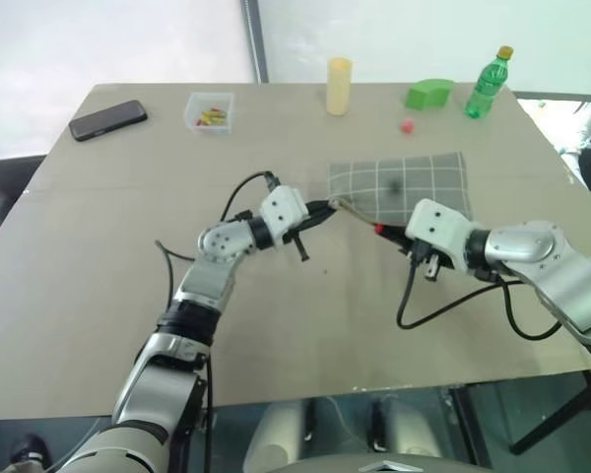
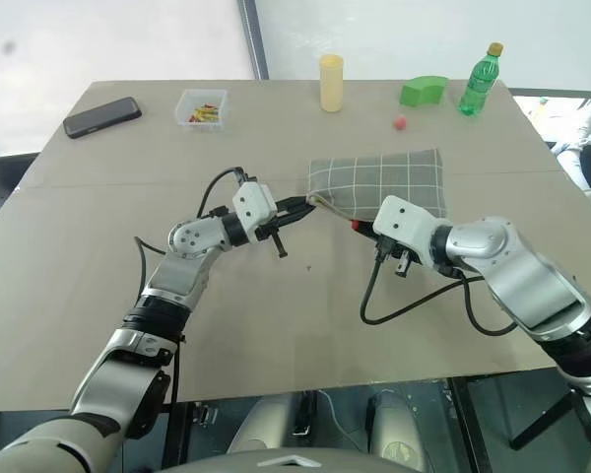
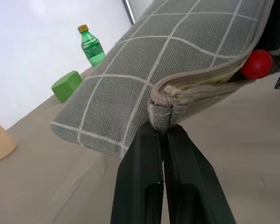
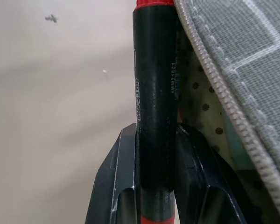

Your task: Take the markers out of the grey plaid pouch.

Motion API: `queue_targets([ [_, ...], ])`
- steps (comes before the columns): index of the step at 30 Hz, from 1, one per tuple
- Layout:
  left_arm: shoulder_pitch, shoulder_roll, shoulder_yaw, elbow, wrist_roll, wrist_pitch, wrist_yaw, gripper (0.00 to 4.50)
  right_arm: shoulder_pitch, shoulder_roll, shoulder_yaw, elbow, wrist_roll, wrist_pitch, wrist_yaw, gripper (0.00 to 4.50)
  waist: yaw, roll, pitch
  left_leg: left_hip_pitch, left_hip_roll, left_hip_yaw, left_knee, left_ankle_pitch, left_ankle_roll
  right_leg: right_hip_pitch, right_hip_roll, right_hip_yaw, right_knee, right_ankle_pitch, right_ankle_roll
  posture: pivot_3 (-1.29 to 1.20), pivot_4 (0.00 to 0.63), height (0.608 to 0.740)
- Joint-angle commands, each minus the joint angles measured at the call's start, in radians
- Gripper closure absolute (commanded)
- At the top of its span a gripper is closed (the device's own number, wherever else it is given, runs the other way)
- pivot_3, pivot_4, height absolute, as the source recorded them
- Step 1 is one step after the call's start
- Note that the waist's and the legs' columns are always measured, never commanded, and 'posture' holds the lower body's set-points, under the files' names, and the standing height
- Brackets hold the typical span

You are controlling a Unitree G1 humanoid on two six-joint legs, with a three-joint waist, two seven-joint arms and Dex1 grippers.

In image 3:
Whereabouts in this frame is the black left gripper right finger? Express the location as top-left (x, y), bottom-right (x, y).
top-left (163, 124), bottom-right (237, 224)

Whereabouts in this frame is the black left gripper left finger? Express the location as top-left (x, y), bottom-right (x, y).
top-left (110, 125), bottom-right (164, 224)

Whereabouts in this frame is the grey plaid zip pouch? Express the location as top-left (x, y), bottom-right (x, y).
top-left (50, 0), bottom-right (275, 160)

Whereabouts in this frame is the small red ball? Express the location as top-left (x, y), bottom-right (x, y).
top-left (241, 49), bottom-right (274, 79)

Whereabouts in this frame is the green curved foam block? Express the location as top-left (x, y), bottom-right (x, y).
top-left (51, 70), bottom-right (83, 103)

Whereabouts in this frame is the green plastic bottle yellow cap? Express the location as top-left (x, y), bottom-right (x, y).
top-left (78, 24), bottom-right (106, 70)

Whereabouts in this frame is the cream cylindrical container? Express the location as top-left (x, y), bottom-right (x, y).
top-left (0, 114), bottom-right (18, 162)

